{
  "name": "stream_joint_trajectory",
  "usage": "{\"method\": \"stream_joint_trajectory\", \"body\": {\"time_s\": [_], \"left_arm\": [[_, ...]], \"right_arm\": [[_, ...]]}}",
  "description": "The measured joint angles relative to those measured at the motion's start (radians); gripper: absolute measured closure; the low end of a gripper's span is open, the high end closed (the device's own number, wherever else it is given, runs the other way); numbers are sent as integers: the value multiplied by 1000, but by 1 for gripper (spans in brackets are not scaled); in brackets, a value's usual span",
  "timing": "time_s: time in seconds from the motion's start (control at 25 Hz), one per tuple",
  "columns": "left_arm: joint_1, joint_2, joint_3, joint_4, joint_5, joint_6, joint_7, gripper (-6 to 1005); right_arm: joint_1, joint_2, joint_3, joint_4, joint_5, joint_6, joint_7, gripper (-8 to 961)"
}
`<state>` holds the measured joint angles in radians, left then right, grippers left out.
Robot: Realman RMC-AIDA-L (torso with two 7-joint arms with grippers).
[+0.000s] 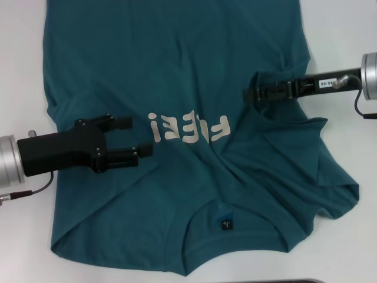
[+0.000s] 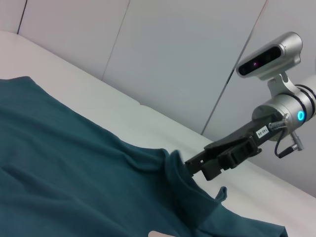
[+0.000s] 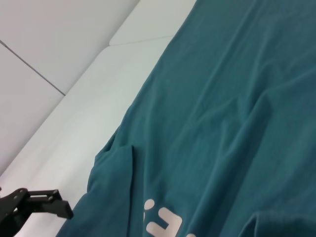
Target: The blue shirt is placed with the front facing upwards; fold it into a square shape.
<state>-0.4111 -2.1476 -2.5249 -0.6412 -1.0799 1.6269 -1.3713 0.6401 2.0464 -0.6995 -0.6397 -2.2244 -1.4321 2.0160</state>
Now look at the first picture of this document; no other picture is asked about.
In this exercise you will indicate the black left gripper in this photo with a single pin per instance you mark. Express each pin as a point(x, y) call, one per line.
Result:
point(59, 153)

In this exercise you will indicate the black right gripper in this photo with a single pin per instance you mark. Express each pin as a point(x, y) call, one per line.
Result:
point(321, 85)

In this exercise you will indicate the teal printed t-shirt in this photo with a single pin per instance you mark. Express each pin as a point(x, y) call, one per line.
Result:
point(176, 59)

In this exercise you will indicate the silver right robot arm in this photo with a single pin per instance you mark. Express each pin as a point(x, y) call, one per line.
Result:
point(370, 76)

